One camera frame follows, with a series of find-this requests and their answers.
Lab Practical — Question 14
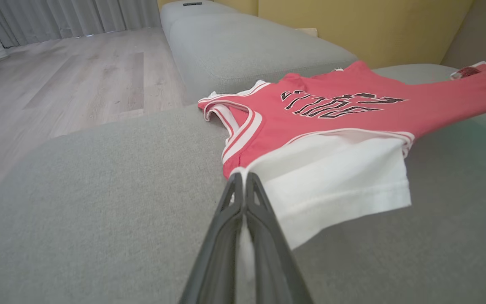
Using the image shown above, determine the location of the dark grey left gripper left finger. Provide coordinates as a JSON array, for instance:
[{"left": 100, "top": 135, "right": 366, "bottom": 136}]
[{"left": 178, "top": 172, "right": 244, "bottom": 304}]

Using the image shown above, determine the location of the yellow and grey sofa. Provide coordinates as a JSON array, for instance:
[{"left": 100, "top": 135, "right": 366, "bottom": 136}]
[{"left": 157, "top": 0, "right": 475, "bottom": 70}]

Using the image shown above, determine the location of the red white basketball jersey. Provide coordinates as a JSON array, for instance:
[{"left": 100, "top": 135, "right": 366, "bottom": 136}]
[{"left": 198, "top": 60, "right": 486, "bottom": 304}]

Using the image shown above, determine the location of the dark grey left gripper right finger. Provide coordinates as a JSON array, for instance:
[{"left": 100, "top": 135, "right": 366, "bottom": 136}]
[{"left": 246, "top": 172, "right": 314, "bottom": 304}]

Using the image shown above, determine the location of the grey curtain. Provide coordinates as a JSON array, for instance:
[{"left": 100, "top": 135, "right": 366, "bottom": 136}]
[
  {"left": 0, "top": 0, "right": 81, "bottom": 48},
  {"left": 76, "top": 0, "right": 161, "bottom": 36}
]

